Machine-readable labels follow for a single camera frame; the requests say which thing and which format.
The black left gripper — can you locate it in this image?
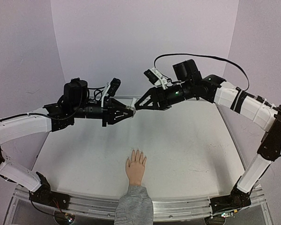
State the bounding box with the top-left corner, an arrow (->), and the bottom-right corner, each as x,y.
73,97 -> 135,127

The clear nail polish bottle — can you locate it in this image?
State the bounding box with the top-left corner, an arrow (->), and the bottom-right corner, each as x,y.
126,106 -> 136,118

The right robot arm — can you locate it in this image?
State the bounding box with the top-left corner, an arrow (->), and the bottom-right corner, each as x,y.
134,60 -> 281,194

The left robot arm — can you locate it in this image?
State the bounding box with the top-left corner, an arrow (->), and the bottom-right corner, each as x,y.
0,78 -> 136,205

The mannequin hand with long nails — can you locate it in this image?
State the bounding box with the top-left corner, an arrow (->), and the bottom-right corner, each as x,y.
126,149 -> 147,186

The grey sleeve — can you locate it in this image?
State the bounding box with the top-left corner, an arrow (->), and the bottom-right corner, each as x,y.
114,186 -> 154,225

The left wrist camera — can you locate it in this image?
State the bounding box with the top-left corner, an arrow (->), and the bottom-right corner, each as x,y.
101,78 -> 121,108

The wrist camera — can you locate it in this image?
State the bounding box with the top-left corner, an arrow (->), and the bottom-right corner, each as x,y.
101,78 -> 121,108
144,67 -> 169,90

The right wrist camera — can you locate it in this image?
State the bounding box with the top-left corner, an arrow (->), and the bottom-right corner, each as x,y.
144,67 -> 169,90

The left camera black cable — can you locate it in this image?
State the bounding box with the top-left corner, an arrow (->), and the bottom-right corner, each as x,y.
88,87 -> 107,101

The camera black cable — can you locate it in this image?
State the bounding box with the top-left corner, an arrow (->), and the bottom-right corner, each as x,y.
88,87 -> 107,101
154,53 -> 250,91

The right camera black cable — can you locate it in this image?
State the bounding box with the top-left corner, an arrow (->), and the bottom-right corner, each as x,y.
154,53 -> 250,91

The aluminium back rail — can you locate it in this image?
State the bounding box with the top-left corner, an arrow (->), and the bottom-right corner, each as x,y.
114,95 -> 216,102

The aluminium rail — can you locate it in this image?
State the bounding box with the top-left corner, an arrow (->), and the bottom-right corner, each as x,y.
114,95 -> 216,102
14,185 -> 272,225

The aluminium front rail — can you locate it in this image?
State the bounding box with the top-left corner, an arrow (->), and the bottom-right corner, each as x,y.
14,185 -> 272,225

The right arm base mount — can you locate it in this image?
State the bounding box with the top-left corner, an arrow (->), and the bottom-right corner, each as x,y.
210,195 -> 251,215

